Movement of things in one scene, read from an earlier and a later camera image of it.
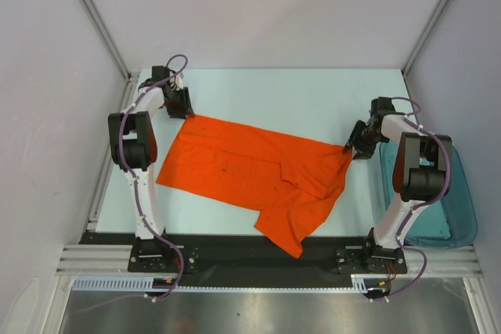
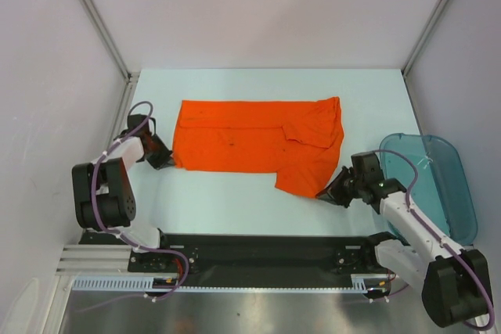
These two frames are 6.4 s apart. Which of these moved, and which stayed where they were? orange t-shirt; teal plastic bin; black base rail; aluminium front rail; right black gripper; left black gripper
Moved: right black gripper; orange t-shirt; left black gripper
Stayed: black base rail; aluminium front rail; teal plastic bin
